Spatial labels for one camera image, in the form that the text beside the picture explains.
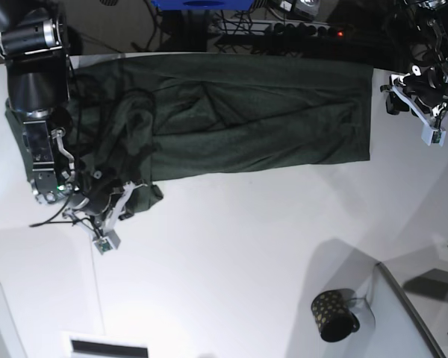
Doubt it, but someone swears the dark green t-shirt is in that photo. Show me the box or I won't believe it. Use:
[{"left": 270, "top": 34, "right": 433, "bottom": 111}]
[{"left": 4, "top": 54, "right": 374, "bottom": 217}]

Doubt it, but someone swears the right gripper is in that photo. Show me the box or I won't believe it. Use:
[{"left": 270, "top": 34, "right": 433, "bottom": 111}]
[{"left": 61, "top": 175, "right": 147, "bottom": 254}]

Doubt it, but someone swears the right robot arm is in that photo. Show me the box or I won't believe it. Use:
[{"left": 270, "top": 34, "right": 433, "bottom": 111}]
[{"left": 0, "top": 1, "right": 144, "bottom": 254}]

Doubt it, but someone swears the black mug with gold dots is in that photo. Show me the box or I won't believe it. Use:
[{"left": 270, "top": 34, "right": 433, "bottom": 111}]
[{"left": 311, "top": 290, "right": 360, "bottom": 343}]

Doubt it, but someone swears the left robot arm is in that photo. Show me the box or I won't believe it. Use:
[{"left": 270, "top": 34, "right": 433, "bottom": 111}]
[{"left": 380, "top": 1, "right": 448, "bottom": 146}]

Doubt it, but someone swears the black power strip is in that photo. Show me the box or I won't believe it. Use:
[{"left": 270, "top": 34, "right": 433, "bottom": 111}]
[{"left": 208, "top": 19, "right": 349, "bottom": 40}]

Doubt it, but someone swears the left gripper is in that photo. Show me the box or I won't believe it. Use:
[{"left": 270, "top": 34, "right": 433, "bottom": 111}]
[{"left": 380, "top": 66, "right": 448, "bottom": 146}]

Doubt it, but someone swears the blue box with oval hole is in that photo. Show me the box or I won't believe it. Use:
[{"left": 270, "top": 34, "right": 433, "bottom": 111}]
[{"left": 151, "top": 0, "right": 254, "bottom": 10}]

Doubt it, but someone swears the grey metal side table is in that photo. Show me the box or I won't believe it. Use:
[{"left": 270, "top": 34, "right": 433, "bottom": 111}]
[{"left": 367, "top": 263, "right": 448, "bottom": 357}]

